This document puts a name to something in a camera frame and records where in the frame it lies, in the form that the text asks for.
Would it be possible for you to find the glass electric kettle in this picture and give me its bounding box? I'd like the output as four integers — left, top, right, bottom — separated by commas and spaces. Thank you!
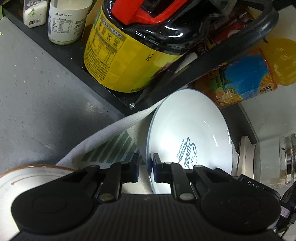
253, 133, 296, 186

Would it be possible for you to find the white labelled jar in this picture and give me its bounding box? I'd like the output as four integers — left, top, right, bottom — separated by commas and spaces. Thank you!
48, 0, 93, 45

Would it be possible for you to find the soy sauce bottle yellow label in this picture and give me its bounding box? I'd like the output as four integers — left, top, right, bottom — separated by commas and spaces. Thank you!
83, 0, 216, 93

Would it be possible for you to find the patterned fringed cloth mat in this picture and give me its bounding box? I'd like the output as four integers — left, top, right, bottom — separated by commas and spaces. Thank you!
56, 101, 163, 195

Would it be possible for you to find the white plate with brown rim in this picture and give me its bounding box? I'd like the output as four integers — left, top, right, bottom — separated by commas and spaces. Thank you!
0, 164, 78, 240

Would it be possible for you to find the red drink can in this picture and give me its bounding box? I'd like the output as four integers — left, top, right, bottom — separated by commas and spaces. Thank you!
196, 7, 256, 56

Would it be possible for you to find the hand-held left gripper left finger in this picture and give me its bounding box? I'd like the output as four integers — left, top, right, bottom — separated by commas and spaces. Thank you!
57, 153, 144, 203

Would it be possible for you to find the black metal shelf rack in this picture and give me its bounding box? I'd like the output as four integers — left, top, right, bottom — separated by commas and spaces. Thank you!
2, 0, 280, 117

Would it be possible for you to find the deep white plate script print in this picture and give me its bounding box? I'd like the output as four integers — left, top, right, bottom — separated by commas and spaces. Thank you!
146, 89, 237, 195

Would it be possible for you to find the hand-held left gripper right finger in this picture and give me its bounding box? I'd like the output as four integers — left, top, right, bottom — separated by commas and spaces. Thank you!
151, 153, 223, 202

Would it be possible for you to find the orange juice bottle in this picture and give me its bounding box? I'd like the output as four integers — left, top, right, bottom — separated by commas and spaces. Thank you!
194, 38, 296, 109

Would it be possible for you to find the small glass seasoning jar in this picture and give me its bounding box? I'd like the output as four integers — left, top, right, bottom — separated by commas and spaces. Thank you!
23, 0, 50, 29

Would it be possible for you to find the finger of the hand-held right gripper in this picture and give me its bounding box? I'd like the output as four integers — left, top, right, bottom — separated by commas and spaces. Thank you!
215, 169, 281, 202

